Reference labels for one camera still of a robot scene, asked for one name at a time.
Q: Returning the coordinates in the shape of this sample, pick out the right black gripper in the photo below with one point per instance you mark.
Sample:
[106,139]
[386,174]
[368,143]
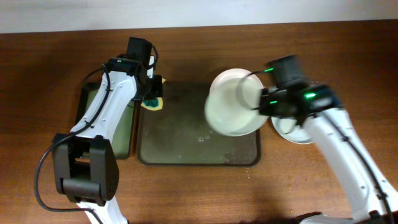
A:
[265,94]

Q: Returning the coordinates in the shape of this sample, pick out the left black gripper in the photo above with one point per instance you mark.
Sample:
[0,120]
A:
[158,89]

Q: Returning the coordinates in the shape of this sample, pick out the green and yellow sponge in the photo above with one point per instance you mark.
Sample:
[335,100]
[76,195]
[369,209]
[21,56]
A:
[153,105]

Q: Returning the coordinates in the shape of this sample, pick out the light grey plate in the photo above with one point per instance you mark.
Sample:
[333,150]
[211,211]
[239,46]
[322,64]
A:
[291,131]

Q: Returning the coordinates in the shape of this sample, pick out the pink rimmed white plate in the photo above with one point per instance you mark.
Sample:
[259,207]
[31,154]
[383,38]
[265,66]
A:
[230,74]

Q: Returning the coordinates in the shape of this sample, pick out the white plate yellow stain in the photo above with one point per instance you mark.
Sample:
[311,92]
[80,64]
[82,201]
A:
[231,108]

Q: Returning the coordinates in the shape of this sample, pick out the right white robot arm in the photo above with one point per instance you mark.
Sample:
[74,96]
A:
[320,113]

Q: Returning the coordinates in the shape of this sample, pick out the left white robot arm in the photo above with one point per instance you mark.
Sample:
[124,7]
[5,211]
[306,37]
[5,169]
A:
[85,166]

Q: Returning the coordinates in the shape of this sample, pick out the large dark brown tray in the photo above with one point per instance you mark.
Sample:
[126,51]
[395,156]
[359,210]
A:
[178,134]

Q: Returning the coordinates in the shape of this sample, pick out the small green tray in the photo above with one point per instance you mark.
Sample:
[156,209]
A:
[121,143]

